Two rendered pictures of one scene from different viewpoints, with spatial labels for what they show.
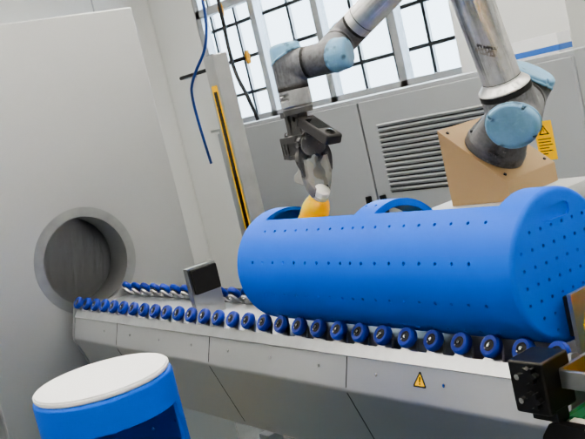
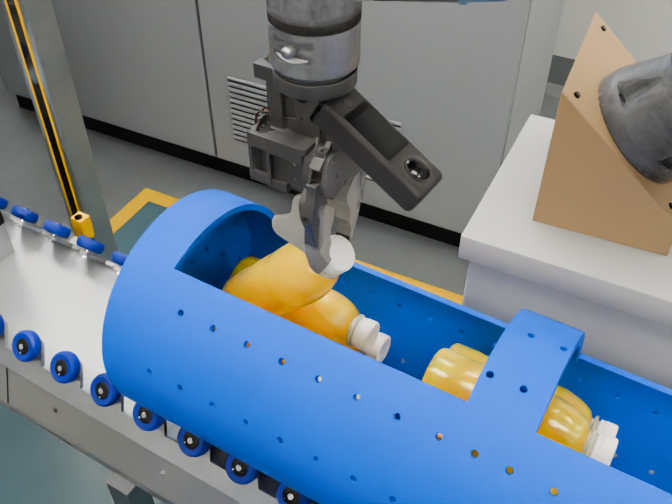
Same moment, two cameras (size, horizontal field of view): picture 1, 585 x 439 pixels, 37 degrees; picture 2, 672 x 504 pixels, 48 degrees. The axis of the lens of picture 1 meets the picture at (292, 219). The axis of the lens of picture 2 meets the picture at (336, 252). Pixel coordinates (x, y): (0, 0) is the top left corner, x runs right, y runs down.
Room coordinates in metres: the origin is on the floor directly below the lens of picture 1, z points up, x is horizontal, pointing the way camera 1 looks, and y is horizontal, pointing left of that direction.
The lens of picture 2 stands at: (1.57, 0.14, 1.78)
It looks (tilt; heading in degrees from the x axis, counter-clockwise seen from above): 43 degrees down; 336
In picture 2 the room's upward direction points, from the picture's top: straight up
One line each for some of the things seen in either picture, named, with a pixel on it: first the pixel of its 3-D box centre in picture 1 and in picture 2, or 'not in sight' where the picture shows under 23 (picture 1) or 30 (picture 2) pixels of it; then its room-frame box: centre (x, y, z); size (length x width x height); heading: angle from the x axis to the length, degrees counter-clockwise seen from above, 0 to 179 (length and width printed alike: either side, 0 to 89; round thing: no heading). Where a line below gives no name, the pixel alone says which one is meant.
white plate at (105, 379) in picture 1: (101, 379); not in sight; (1.75, 0.45, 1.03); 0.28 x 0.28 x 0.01
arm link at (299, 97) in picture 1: (294, 99); (312, 44); (2.09, -0.07, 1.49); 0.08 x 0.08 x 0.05
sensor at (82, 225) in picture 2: not in sight; (71, 235); (2.65, 0.17, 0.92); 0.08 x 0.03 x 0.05; 126
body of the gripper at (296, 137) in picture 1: (301, 133); (308, 124); (2.10, -0.07, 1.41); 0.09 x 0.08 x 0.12; 36
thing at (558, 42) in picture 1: (535, 47); not in sight; (3.44, -1.07, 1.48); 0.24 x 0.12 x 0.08; 48
